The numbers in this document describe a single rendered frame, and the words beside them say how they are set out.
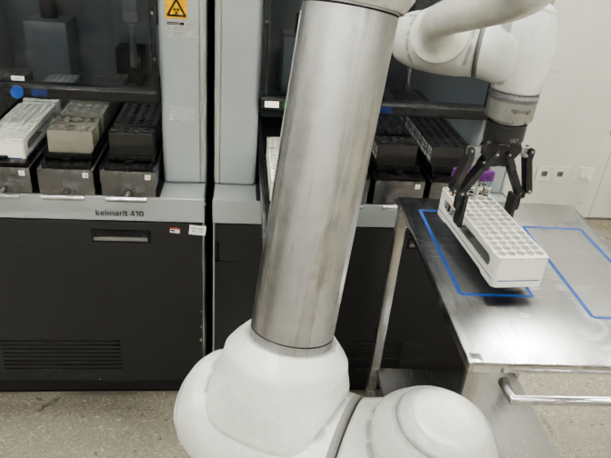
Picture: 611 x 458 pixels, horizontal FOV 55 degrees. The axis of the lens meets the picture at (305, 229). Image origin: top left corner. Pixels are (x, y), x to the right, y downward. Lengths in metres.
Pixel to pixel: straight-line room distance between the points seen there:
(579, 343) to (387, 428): 0.54
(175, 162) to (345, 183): 1.05
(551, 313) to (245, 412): 0.66
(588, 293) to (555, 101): 1.90
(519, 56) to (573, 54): 1.93
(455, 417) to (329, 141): 0.32
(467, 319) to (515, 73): 0.44
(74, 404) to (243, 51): 1.21
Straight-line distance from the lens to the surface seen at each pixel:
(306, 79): 0.61
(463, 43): 1.11
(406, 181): 1.61
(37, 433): 2.01
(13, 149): 1.65
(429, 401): 0.68
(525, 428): 1.73
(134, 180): 1.57
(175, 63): 1.55
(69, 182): 1.61
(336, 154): 0.61
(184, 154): 1.62
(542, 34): 1.12
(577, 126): 3.19
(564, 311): 1.19
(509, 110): 1.15
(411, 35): 1.12
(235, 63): 1.54
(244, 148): 1.61
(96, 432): 1.97
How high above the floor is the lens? 1.44
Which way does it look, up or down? 29 degrees down
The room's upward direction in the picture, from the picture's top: 5 degrees clockwise
